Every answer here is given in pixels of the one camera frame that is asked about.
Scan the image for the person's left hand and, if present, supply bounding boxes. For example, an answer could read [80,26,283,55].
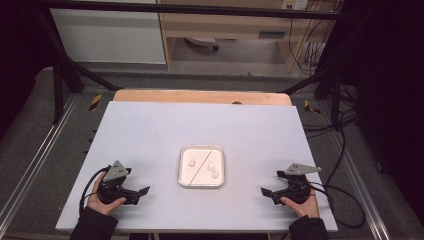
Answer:
[87,172,128,217]

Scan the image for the white wall power outlet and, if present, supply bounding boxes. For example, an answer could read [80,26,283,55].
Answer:
[281,0,309,11]

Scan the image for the person's right hand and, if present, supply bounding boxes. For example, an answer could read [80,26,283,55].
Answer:
[280,181,321,220]

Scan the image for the white chair base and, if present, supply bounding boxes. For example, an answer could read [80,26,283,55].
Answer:
[184,36,220,52]

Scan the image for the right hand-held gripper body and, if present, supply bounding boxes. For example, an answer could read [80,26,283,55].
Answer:
[276,162,323,205]

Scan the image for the aluminium floor rail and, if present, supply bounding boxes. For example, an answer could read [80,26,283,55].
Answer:
[0,94,80,228]
[332,132,392,240]

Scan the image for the wooden table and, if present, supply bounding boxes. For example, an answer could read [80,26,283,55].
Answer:
[112,88,294,107]

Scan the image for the square metal tray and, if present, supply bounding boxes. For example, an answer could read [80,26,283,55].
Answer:
[177,143,226,189]

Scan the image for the black curtain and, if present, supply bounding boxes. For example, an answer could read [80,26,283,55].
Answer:
[339,0,424,216]
[0,0,56,138]

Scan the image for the hanging black cables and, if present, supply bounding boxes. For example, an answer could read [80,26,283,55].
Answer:
[287,9,335,77]

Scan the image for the right hand-held gripper cable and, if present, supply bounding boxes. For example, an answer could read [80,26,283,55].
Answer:
[308,181,367,230]

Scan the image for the yellow black hazard tape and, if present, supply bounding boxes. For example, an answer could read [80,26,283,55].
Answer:
[88,93,103,112]
[303,99,321,115]

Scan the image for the black metal frame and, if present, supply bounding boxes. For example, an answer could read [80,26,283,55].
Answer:
[33,0,354,126]

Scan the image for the black floor cables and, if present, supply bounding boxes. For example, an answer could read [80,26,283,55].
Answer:
[301,84,359,141]

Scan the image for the white cabinet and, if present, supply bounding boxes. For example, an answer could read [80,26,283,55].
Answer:
[49,0,167,65]

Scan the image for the light wooden desk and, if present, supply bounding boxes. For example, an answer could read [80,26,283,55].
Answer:
[156,0,344,73]

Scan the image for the thin wooden skewer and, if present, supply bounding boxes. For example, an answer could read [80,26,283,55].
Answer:
[188,149,213,186]

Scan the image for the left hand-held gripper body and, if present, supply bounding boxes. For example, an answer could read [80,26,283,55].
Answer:
[97,160,134,205]

